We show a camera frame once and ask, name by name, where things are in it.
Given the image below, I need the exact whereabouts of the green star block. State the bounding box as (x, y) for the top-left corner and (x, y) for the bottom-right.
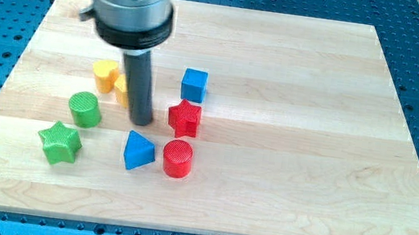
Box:
(38, 121), (82, 165)

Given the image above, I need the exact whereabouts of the blue cube block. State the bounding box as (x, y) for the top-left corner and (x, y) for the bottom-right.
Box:
(180, 68), (208, 103)

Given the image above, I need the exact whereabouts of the green cylinder block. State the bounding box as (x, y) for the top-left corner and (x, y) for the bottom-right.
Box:
(68, 91), (101, 128)

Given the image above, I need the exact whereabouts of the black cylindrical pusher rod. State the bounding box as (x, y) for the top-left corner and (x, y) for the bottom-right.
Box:
(123, 49), (153, 126)

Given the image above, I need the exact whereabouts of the yellow heart block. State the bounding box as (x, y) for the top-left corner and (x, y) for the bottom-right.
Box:
(92, 60), (120, 94)

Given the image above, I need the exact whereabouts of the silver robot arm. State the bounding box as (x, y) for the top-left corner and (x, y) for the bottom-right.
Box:
(87, 0), (175, 126)

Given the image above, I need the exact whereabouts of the red cylinder block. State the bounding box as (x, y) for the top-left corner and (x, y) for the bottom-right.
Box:
(162, 139), (194, 179)

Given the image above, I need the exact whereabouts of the blue triangle block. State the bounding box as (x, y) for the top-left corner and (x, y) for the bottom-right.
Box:
(123, 130), (156, 170)

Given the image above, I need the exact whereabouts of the yellow hexagon block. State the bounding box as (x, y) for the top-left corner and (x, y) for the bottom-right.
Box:
(113, 74), (129, 108)

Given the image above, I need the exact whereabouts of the wooden board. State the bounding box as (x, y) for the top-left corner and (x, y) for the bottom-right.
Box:
(0, 0), (419, 235)

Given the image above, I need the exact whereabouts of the red star block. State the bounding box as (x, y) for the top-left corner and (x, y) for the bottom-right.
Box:
(168, 100), (203, 138)

